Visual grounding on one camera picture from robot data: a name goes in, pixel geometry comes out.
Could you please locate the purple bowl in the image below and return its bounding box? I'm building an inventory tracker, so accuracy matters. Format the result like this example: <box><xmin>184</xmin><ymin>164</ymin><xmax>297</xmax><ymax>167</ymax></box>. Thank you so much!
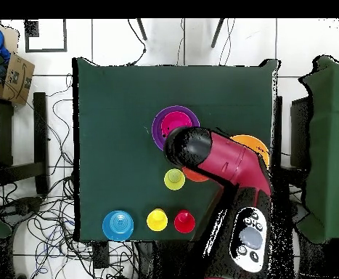
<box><xmin>151</xmin><ymin>105</ymin><xmax>201</xmax><ymax>152</ymax></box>

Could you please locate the small red-orange bowl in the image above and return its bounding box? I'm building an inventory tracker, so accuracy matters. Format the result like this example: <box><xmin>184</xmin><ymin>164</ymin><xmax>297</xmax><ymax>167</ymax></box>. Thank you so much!
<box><xmin>181</xmin><ymin>166</ymin><xmax>211</xmax><ymax>183</ymax></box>

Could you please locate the small pink bowl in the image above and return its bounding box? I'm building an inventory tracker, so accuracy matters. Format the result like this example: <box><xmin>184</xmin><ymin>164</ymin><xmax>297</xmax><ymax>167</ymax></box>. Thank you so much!
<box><xmin>160</xmin><ymin>110</ymin><xmax>193</xmax><ymax>138</ymax></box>

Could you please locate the red cup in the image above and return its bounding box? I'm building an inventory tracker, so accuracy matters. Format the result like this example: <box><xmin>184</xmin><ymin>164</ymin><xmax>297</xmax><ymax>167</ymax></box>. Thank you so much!
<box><xmin>173</xmin><ymin>209</ymin><xmax>197</xmax><ymax>234</ymax></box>

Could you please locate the pale yellow translucent cup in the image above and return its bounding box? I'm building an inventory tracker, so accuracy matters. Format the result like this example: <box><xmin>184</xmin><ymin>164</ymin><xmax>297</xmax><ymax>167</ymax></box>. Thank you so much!
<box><xmin>163</xmin><ymin>168</ymin><xmax>187</xmax><ymax>192</ymax></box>

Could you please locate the yellow stepped cup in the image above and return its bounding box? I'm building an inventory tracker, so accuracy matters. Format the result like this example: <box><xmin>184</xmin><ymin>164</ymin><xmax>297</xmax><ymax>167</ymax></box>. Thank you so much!
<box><xmin>146</xmin><ymin>208</ymin><xmax>169</xmax><ymax>233</ymax></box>

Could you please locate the dark green table cloth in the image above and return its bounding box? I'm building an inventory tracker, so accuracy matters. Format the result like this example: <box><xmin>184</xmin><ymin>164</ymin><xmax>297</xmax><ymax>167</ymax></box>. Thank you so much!
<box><xmin>73</xmin><ymin>57</ymin><xmax>280</xmax><ymax>242</ymax></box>

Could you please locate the large orange bowl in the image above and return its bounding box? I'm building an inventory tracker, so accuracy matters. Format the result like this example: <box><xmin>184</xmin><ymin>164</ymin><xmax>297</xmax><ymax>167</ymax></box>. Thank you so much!
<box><xmin>229</xmin><ymin>134</ymin><xmax>271</xmax><ymax>169</ymax></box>

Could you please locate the small light blue bowl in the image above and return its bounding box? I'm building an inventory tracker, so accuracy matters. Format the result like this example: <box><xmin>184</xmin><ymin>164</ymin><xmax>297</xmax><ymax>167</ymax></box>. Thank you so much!
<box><xmin>102</xmin><ymin>209</ymin><xmax>135</xmax><ymax>243</ymax></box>

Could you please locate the black tripod leg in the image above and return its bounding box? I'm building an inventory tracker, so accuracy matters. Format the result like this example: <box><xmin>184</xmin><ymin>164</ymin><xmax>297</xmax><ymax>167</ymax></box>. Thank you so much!
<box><xmin>136</xmin><ymin>18</ymin><xmax>148</xmax><ymax>41</ymax></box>
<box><xmin>210</xmin><ymin>18</ymin><xmax>225</xmax><ymax>49</ymax></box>

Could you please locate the black tripod base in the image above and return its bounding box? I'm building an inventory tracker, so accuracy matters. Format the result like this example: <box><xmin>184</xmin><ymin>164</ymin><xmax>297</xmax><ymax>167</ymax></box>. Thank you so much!
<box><xmin>0</xmin><ymin>195</ymin><xmax>44</xmax><ymax>227</ymax></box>

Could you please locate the cardboard box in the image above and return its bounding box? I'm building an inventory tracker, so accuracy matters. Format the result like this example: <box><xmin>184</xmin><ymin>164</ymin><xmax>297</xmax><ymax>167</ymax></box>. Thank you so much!
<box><xmin>0</xmin><ymin>53</ymin><xmax>36</xmax><ymax>106</ymax></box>

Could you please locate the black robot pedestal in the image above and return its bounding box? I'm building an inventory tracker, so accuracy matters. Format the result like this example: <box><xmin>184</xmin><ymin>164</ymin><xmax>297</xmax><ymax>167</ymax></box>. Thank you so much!
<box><xmin>136</xmin><ymin>240</ymin><xmax>199</xmax><ymax>279</ymax></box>

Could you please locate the tangle of floor cables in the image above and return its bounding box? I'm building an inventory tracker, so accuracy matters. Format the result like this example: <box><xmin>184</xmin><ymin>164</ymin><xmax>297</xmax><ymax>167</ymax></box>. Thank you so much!
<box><xmin>0</xmin><ymin>73</ymin><xmax>138</xmax><ymax>279</ymax></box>

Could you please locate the black cable with plug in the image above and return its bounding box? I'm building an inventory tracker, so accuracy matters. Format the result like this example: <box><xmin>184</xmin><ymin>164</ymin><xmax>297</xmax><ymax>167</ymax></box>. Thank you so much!
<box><xmin>126</xmin><ymin>18</ymin><xmax>147</xmax><ymax>67</ymax></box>

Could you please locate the black metal frame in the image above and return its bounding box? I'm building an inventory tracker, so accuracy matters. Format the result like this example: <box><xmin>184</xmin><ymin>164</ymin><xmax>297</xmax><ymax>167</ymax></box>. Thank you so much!
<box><xmin>0</xmin><ymin>92</ymin><xmax>49</xmax><ymax>195</ymax></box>
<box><xmin>273</xmin><ymin>95</ymin><xmax>314</xmax><ymax>175</ymax></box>

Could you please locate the black square floor frame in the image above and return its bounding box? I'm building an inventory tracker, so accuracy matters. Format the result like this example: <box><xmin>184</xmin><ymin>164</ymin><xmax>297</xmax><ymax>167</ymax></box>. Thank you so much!
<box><xmin>24</xmin><ymin>19</ymin><xmax>68</xmax><ymax>54</ymax></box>

